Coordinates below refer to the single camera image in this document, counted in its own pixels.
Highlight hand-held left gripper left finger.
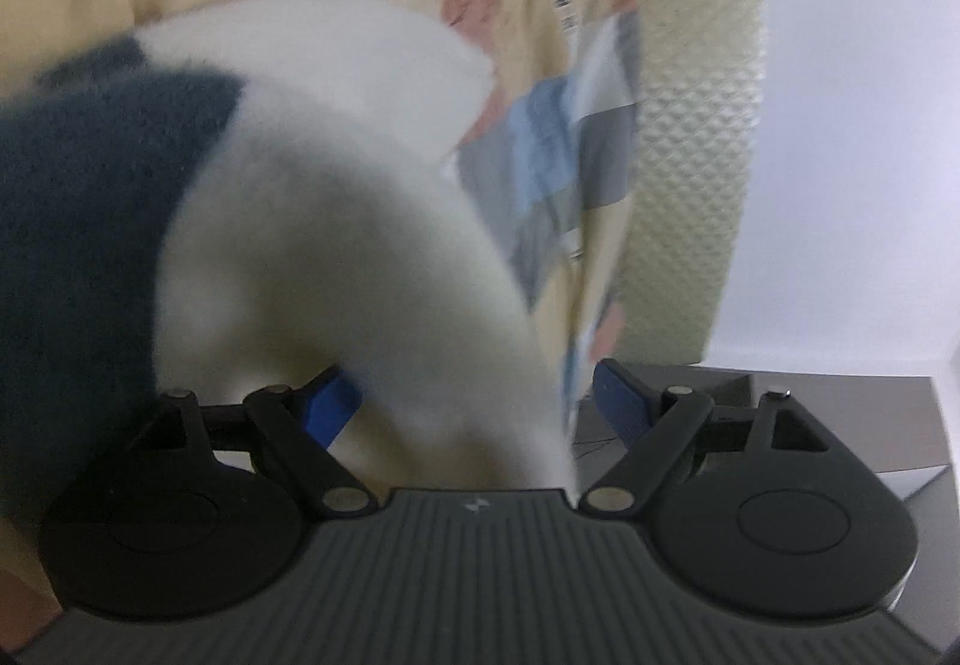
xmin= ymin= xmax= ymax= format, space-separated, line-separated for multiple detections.
xmin=131 ymin=365 xmax=376 ymax=516

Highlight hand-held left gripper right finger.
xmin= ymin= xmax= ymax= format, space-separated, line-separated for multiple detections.
xmin=580 ymin=359 xmax=830 ymax=516

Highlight checkered patchwork quilt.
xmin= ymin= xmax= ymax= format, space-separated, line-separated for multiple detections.
xmin=0 ymin=0 xmax=646 ymax=441

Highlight white and navy fuzzy sweater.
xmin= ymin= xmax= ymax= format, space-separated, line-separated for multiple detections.
xmin=0 ymin=0 xmax=578 ymax=531

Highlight grey furniture top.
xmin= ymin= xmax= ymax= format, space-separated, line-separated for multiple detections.
xmin=568 ymin=363 xmax=955 ymax=505

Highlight quilted beige headboard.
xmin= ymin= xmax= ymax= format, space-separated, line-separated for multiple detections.
xmin=611 ymin=0 xmax=767 ymax=360

